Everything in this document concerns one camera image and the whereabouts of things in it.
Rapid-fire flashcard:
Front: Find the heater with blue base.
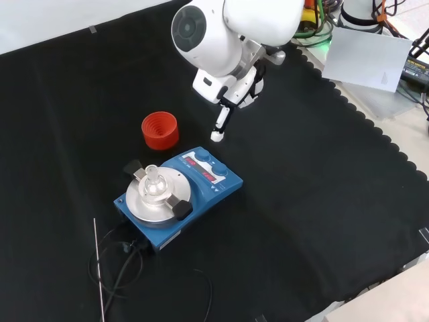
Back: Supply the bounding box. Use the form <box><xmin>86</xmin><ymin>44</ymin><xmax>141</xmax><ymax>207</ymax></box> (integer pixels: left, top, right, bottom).
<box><xmin>113</xmin><ymin>146</ymin><xmax>244</xmax><ymax>254</ymax></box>

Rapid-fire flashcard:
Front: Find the black bench cloth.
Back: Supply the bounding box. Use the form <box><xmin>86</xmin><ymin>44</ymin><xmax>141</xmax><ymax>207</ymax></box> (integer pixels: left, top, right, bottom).
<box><xmin>0</xmin><ymin>0</ymin><xmax>429</xmax><ymax>322</ymax></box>

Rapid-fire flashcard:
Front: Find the black power adapter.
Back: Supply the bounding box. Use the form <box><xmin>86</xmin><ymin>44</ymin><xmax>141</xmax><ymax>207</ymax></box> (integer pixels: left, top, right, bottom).
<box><xmin>400</xmin><ymin>56</ymin><xmax>429</xmax><ymax>85</ymax></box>

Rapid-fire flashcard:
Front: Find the black heater cable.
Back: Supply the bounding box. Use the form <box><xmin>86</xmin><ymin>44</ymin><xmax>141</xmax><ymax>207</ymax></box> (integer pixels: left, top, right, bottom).
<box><xmin>87</xmin><ymin>224</ymin><xmax>214</xmax><ymax>322</ymax></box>

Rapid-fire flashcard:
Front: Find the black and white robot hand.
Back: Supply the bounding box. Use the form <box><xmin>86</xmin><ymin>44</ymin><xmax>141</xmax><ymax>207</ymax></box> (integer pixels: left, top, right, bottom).
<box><xmin>192</xmin><ymin>46</ymin><xmax>287</xmax><ymax>144</ymax></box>

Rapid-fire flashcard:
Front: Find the red ribbed plastic cup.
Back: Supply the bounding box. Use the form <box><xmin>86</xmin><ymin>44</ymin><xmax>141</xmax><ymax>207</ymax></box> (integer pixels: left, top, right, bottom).
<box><xmin>141</xmin><ymin>111</ymin><xmax>180</xmax><ymax>150</ymax></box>

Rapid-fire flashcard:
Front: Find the thin metal probe rod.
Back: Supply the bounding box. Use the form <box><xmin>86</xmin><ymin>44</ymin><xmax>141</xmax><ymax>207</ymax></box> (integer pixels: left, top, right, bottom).
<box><xmin>93</xmin><ymin>217</ymin><xmax>106</xmax><ymax>321</ymax></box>

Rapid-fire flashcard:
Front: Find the yellow stop button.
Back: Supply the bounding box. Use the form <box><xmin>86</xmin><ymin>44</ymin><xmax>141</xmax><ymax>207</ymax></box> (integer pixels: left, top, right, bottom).
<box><xmin>301</xmin><ymin>0</ymin><xmax>318</xmax><ymax>25</ymax></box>

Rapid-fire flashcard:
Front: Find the pale board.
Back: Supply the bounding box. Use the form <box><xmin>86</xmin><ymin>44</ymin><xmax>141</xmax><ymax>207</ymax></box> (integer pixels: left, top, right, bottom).
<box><xmin>321</xmin><ymin>25</ymin><xmax>414</xmax><ymax>93</ymax></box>

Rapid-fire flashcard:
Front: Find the clear round-bottom flask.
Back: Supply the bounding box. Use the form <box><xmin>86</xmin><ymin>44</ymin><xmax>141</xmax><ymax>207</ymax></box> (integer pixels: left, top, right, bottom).
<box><xmin>138</xmin><ymin>164</ymin><xmax>169</xmax><ymax>204</ymax></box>

